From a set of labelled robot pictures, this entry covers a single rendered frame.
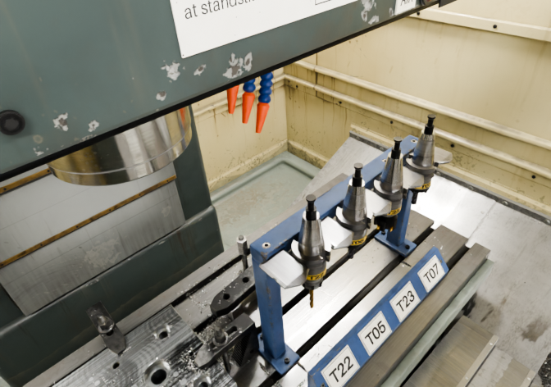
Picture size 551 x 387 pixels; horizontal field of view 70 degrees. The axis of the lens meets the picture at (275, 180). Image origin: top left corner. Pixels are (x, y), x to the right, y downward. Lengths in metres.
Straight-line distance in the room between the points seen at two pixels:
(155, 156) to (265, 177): 1.47
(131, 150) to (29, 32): 0.20
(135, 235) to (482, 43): 1.08
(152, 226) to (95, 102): 0.94
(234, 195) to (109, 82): 1.57
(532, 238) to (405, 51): 0.68
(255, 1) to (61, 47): 0.11
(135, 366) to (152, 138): 0.55
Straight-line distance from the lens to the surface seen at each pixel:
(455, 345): 1.17
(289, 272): 0.62
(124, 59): 0.22
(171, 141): 0.41
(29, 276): 1.09
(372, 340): 0.89
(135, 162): 0.40
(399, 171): 0.74
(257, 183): 1.83
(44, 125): 0.22
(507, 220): 1.39
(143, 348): 0.87
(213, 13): 0.24
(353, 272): 1.03
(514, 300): 1.30
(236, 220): 1.65
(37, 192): 0.97
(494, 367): 1.19
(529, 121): 1.28
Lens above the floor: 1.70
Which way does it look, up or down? 37 degrees down
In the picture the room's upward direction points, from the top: 4 degrees counter-clockwise
